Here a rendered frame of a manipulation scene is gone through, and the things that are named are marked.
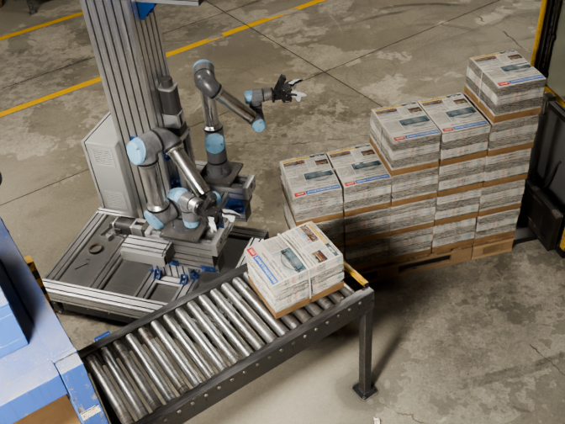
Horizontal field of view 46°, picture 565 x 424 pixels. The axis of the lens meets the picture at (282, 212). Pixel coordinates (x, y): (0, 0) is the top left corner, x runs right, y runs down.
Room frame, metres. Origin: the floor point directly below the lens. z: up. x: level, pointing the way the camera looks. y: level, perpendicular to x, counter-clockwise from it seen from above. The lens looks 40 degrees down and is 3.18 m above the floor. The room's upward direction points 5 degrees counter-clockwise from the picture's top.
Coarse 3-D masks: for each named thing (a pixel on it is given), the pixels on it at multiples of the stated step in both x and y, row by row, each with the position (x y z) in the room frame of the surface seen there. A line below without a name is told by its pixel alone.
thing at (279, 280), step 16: (272, 240) 2.35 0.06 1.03; (256, 256) 2.25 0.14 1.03; (272, 256) 2.24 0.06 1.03; (288, 256) 2.23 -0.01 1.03; (256, 272) 2.20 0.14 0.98; (272, 272) 2.14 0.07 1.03; (288, 272) 2.13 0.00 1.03; (256, 288) 2.23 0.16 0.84; (272, 288) 2.05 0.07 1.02; (288, 288) 2.09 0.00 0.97; (272, 304) 2.09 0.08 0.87; (288, 304) 2.09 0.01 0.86
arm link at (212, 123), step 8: (200, 64) 3.36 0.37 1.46; (208, 64) 3.36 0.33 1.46; (200, 96) 3.35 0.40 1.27; (208, 104) 3.33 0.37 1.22; (216, 104) 3.36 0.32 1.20; (208, 112) 3.33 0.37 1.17; (216, 112) 3.35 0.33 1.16; (208, 120) 3.33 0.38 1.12; (216, 120) 3.34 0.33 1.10; (208, 128) 3.33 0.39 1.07; (216, 128) 3.32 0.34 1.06
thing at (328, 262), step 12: (300, 228) 2.41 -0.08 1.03; (312, 228) 2.40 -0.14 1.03; (300, 240) 2.33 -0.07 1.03; (312, 240) 2.32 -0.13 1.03; (324, 240) 2.32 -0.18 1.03; (312, 252) 2.24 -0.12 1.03; (324, 252) 2.23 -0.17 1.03; (336, 252) 2.23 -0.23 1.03; (312, 264) 2.16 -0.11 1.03; (324, 264) 2.17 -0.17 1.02; (336, 264) 2.19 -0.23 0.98; (324, 276) 2.17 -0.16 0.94; (336, 276) 2.20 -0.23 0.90; (324, 288) 2.17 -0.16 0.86
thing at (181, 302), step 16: (240, 272) 2.39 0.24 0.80; (208, 288) 2.30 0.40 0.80; (176, 304) 2.21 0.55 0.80; (144, 320) 2.13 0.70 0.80; (160, 320) 2.14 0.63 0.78; (176, 320) 2.18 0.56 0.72; (112, 336) 2.05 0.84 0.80; (80, 352) 1.97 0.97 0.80; (96, 352) 1.97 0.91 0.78; (112, 352) 2.01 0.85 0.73
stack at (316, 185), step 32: (288, 160) 3.26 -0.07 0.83; (320, 160) 3.23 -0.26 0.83; (352, 160) 3.21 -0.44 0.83; (480, 160) 3.11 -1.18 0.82; (288, 192) 3.07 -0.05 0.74; (320, 192) 2.93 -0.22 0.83; (352, 192) 2.97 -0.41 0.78; (384, 192) 3.00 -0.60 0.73; (416, 192) 3.03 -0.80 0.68; (480, 192) 3.11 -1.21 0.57; (288, 224) 3.13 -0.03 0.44; (320, 224) 2.93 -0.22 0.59; (352, 224) 2.96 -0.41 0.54; (384, 224) 3.00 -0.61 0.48; (416, 224) 3.03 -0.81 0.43; (448, 224) 3.07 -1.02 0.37; (352, 256) 2.97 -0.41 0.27; (384, 256) 3.00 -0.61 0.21
